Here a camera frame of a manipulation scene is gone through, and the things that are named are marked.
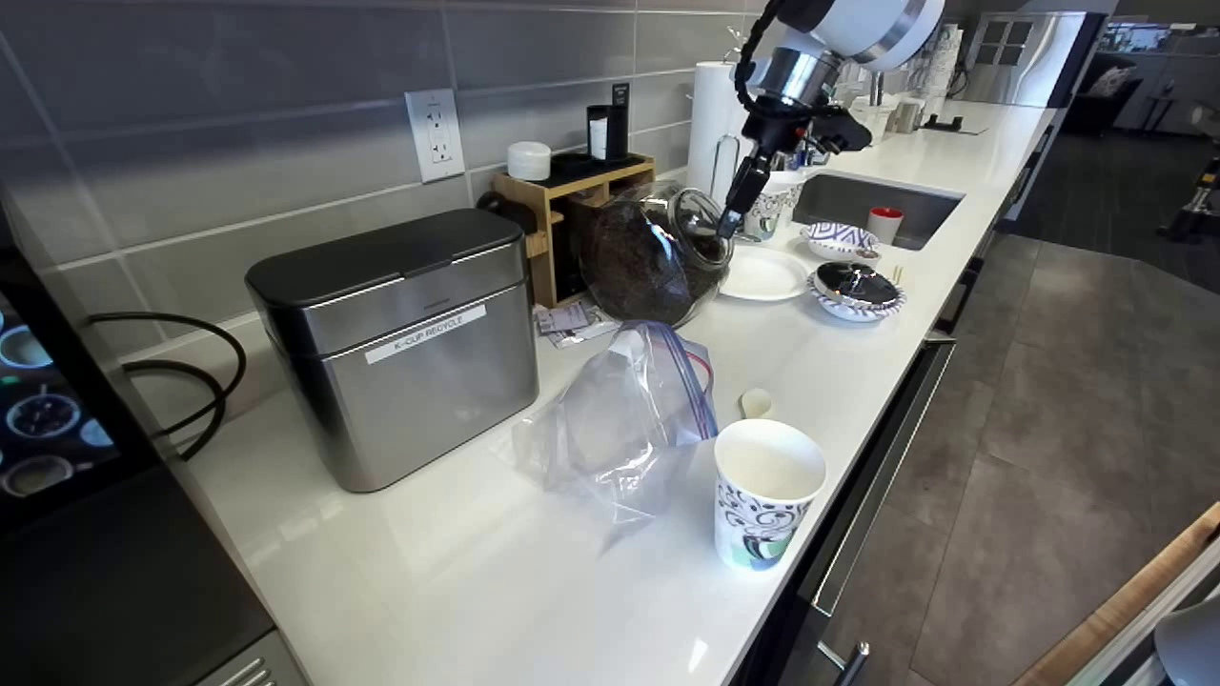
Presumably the wooden organizer box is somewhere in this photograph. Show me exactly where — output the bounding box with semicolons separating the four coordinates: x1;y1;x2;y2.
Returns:
490;153;655;303

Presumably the small white jar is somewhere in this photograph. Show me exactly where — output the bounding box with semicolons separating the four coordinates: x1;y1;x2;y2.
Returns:
507;142;552;179

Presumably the black tall box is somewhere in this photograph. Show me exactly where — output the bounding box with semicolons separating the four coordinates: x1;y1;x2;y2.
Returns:
588;85;629;162

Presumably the white paper plate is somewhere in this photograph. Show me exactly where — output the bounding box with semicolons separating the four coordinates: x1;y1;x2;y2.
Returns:
719;248;807;303

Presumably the blue patterned paper bowl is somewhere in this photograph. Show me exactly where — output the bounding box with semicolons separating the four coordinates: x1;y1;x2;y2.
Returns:
807;272;902;322

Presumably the white wall outlet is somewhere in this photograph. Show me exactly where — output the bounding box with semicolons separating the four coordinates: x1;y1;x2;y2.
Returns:
405;89;465;181

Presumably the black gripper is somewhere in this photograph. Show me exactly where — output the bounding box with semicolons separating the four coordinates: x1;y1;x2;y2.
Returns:
715;99;873;240

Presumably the small white pod cup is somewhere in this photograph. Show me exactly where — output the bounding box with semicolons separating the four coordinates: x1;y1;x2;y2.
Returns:
868;204;902;245

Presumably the black coffee machine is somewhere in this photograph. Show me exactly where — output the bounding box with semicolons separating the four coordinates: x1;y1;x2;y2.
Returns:
0;240;305;686

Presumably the patterned paper cup middle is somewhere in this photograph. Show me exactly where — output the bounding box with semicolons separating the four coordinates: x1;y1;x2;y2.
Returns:
743;193;788;245

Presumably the patterned paper cup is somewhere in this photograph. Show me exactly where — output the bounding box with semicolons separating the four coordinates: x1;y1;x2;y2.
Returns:
743;193;788;245
711;418;828;573

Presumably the wire paper towel holder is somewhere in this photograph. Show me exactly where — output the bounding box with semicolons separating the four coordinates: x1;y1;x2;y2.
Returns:
709;132;741;209

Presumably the white paper towel roll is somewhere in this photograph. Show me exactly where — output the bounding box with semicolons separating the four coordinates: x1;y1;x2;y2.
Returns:
685;59;752;193

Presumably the black power cable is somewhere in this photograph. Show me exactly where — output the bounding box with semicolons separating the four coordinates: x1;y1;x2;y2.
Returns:
78;310;250;465

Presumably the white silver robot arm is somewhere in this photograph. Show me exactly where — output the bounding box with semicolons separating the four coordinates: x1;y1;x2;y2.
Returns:
715;0;946;240

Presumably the patterned paper cup left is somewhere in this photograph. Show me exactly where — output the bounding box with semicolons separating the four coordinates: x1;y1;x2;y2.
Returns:
711;418;828;573

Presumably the clear zip plastic bag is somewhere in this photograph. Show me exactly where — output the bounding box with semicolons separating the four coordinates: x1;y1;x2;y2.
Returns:
509;319;715;538

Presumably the stainless steel bin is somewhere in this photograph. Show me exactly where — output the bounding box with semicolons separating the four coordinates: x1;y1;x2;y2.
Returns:
244;209;538;491

